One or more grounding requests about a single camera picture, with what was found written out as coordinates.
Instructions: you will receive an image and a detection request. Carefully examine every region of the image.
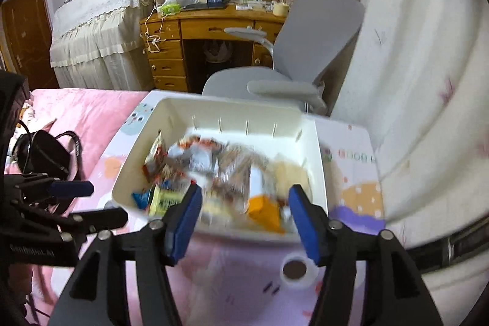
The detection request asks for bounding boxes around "white charger cable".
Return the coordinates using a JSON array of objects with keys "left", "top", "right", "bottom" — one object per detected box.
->
[{"left": 143, "top": 7, "right": 167, "bottom": 53}]

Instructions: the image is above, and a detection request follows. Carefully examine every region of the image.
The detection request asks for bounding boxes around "pink bedspread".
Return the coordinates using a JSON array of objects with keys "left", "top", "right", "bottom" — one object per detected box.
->
[{"left": 8, "top": 88, "right": 149, "bottom": 204}]

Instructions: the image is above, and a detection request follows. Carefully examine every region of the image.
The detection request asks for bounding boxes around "red white snack packet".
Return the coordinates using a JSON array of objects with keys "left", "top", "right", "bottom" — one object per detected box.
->
[{"left": 143, "top": 131, "right": 169, "bottom": 181}]

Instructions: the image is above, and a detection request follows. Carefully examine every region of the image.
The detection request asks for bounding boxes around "large clear cake packet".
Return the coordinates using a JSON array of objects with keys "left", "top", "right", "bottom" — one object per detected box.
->
[{"left": 214, "top": 145, "right": 276, "bottom": 197}]

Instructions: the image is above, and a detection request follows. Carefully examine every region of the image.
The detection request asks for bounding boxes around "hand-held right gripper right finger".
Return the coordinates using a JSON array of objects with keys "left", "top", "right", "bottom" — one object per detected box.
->
[{"left": 288, "top": 184, "right": 444, "bottom": 326}]

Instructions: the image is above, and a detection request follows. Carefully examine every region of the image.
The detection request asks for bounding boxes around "plastic bag under desk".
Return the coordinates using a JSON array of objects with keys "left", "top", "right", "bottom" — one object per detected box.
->
[{"left": 202, "top": 41, "right": 233, "bottom": 63}]

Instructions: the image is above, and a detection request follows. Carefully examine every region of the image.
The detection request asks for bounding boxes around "white grey snack packet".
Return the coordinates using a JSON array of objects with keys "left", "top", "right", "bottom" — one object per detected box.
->
[{"left": 168, "top": 143, "right": 218, "bottom": 174}]

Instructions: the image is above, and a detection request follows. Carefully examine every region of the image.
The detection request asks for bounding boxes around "cartoon printed tablecloth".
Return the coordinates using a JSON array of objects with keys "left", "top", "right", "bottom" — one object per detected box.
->
[{"left": 50, "top": 89, "right": 386, "bottom": 326}]

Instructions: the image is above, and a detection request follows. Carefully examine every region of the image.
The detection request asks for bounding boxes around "small round brown pudding cup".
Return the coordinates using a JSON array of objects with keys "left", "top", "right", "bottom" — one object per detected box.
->
[{"left": 280, "top": 253, "right": 319, "bottom": 290}]

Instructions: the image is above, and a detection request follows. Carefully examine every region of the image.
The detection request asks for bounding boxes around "white lace covered furniture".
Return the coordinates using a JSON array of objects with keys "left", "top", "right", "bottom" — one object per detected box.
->
[{"left": 50, "top": 0, "right": 155, "bottom": 90}]

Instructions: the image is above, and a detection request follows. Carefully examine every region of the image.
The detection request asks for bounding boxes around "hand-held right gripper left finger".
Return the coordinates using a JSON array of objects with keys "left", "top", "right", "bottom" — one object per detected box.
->
[{"left": 48, "top": 183, "right": 203, "bottom": 326}]

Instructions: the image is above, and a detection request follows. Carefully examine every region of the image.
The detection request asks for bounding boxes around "blue snack packet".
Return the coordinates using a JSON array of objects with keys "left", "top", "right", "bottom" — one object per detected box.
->
[{"left": 132, "top": 189, "right": 157, "bottom": 211}]

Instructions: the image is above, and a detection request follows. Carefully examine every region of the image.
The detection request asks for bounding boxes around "yellow puff snack packet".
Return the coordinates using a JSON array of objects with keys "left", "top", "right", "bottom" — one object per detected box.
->
[{"left": 273, "top": 162, "right": 312, "bottom": 197}]

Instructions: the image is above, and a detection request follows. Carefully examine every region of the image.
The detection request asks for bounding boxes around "grey office chair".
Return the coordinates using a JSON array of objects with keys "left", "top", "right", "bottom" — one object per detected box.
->
[{"left": 202, "top": 0, "right": 366, "bottom": 116}]

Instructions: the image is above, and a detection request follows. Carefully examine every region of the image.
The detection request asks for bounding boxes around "white floral curtain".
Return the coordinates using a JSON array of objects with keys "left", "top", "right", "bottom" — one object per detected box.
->
[{"left": 317, "top": 0, "right": 489, "bottom": 292}]

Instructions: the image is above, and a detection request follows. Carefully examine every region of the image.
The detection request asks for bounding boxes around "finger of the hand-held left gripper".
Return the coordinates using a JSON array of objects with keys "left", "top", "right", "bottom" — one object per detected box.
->
[
  {"left": 8, "top": 175, "right": 95, "bottom": 199},
  {"left": 11, "top": 201, "right": 128, "bottom": 240}
]

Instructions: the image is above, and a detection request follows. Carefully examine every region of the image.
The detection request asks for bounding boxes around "white plastic storage bin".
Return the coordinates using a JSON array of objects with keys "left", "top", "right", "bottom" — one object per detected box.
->
[{"left": 112, "top": 97, "right": 329, "bottom": 243}]

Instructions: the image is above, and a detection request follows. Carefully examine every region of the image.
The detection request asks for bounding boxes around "black shoulder bag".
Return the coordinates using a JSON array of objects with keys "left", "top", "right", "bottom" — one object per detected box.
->
[{"left": 15, "top": 130, "right": 83, "bottom": 181}]

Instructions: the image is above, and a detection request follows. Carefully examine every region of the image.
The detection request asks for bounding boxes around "brown wooden door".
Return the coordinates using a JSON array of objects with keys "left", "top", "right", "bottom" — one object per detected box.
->
[{"left": 2, "top": 0, "right": 60, "bottom": 90}]

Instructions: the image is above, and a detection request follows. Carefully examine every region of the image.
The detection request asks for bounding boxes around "green label snack packet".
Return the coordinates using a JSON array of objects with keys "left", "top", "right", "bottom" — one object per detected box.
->
[{"left": 148, "top": 185, "right": 188, "bottom": 218}]

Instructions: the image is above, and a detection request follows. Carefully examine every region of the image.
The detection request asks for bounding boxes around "orange snack packet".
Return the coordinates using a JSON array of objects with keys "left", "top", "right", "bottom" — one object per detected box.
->
[{"left": 246, "top": 195, "right": 287, "bottom": 234}]

